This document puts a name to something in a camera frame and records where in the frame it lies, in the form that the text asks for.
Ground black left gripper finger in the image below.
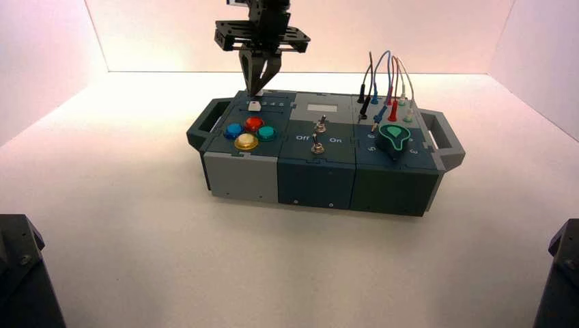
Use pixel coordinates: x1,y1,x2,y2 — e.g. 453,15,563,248
239,49,266,97
259,52,283,93

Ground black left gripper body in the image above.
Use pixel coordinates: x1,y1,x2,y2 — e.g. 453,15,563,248
215,0,311,55

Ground yellow round push button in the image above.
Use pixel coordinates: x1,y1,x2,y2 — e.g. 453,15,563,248
234,133,259,152

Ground dark teal grey control box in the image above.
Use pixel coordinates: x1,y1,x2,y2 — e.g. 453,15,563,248
186,90,466,217

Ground black green rotary knob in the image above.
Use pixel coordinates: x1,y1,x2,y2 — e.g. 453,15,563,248
376,124,412,161

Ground black banana plug cable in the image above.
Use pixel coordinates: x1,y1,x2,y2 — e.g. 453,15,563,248
356,51,374,124

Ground blue banana plug cable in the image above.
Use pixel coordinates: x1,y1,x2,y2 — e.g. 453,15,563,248
369,50,393,132

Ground red banana plug cable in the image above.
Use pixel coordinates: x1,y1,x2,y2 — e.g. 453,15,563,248
385,55,401,123

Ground white green banana plug cable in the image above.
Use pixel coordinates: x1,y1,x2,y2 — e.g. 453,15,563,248
396,57,415,124

